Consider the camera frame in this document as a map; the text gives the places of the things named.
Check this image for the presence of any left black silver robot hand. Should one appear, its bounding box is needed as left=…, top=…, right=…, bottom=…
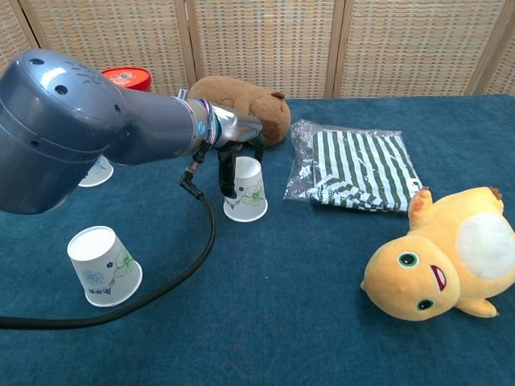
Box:
left=208, top=105, right=266, bottom=199

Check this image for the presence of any white floral paper cup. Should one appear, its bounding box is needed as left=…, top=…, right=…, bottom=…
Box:
left=67, top=225, right=143, bottom=309
left=223, top=156, right=269, bottom=224
left=78, top=154, right=114, bottom=188

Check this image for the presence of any brown capybara plush toy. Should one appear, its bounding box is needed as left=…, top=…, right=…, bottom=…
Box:
left=187, top=75, right=292, bottom=148

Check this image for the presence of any woven bamboo folding screen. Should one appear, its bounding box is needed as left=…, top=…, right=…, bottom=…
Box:
left=0, top=0, right=515, bottom=100

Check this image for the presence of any orange lidded snack canister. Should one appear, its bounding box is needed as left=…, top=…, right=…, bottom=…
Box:
left=101, top=67, right=154, bottom=93

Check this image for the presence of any striped cloth in plastic bag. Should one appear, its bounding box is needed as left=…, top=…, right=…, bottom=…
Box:
left=283, top=118, right=426, bottom=214

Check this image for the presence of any blue carpet table cover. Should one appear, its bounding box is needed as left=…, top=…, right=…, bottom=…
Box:
left=0, top=94, right=515, bottom=386

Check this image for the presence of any yellow plush animal toy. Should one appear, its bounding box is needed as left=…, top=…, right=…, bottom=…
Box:
left=360, top=187, right=515, bottom=322

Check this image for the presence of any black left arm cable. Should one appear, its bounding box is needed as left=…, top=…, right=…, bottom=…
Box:
left=0, top=142, right=216, bottom=331

